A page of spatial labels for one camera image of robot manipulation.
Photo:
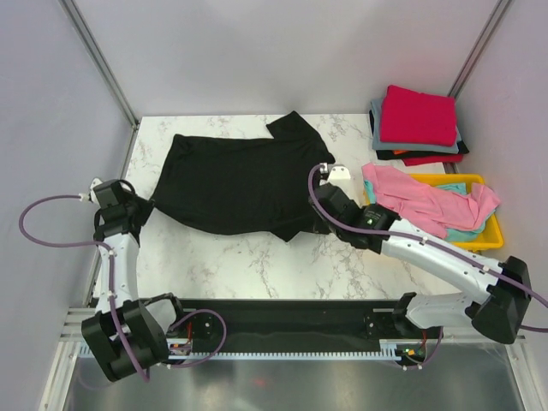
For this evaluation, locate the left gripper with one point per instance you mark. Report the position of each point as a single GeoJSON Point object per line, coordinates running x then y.
{"type": "Point", "coordinates": [146, 206]}

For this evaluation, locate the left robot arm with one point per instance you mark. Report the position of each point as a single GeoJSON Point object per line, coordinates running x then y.
{"type": "Point", "coordinates": [126, 334]}

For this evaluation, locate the left aluminium frame post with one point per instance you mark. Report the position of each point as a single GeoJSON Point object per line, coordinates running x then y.
{"type": "Point", "coordinates": [84, 32]}

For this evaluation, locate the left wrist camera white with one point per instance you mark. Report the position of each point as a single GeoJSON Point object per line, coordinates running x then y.
{"type": "Point", "coordinates": [91, 196]}

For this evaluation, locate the yellow plastic bin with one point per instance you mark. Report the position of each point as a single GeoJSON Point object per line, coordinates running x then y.
{"type": "Point", "coordinates": [471, 240]}

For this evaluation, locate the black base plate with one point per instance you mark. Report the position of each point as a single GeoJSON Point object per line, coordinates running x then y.
{"type": "Point", "coordinates": [286, 326]}

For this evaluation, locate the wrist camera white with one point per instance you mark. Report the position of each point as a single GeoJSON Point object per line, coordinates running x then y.
{"type": "Point", "coordinates": [336, 175]}
{"type": "Point", "coordinates": [91, 196]}

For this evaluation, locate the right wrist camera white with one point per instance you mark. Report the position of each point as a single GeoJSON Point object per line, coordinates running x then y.
{"type": "Point", "coordinates": [336, 175]}

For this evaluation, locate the teal t-shirt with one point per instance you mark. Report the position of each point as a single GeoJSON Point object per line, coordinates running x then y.
{"type": "Point", "coordinates": [458, 214]}

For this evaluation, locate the folded dark red t-shirt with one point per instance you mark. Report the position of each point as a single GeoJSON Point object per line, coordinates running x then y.
{"type": "Point", "coordinates": [453, 158]}

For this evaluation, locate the aluminium frame post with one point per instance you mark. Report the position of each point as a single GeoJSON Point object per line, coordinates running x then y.
{"type": "Point", "coordinates": [486, 35]}
{"type": "Point", "coordinates": [84, 32]}

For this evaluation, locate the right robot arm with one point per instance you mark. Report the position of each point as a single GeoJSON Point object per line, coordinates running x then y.
{"type": "Point", "coordinates": [490, 294]}

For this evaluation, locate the folded grey t-shirt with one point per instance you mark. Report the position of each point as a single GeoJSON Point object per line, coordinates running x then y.
{"type": "Point", "coordinates": [377, 144]}

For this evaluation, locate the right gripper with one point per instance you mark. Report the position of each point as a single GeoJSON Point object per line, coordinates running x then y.
{"type": "Point", "coordinates": [319, 223]}

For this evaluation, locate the pink t-shirt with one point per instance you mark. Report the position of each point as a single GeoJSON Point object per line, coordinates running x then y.
{"type": "Point", "coordinates": [419, 201]}

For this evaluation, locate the white cable duct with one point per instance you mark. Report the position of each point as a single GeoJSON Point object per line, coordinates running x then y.
{"type": "Point", "coordinates": [387, 352]}

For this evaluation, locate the right aluminium frame post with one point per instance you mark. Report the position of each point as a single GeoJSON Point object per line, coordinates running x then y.
{"type": "Point", "coordinates": [486, 35]}

